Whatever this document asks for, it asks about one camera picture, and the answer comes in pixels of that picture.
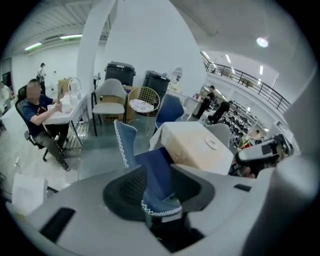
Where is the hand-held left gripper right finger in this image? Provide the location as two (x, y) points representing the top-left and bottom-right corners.
(169, 163), (276, 251)

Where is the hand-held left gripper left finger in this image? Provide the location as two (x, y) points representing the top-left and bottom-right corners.
(23, 164), (173, 256)

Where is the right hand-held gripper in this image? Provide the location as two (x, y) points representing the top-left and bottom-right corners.
(234, 133), (294, 179)

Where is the table with checked tablecloth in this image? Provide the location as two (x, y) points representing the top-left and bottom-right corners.
(149, 121), (235, 176)

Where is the black office chair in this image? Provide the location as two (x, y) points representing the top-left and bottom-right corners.
(14, 84), (50, 162)

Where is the person's torso in white shirt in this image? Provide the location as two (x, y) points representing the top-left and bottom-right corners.
(241, 149), (320, 256)

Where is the white round plate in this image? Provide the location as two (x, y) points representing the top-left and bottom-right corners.
(204, 137), (218, 150)

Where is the white sink cabinet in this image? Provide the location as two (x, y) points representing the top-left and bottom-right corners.
(11, 172), (60, 216)

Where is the round ceiling lamp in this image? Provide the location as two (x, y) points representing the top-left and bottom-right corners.
(256, 36), (270, 49)

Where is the white desk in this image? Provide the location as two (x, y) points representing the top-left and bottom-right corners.
(42, 93), (90, 151)

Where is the cardboard box with blue print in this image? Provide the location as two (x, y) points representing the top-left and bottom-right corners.
(103, 84), (137, 123)

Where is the floral round cushion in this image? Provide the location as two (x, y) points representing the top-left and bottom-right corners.
(128, 98), (156, 113)

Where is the yellow wire chair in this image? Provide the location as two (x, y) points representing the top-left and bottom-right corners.
(127, 86), (161, 137)

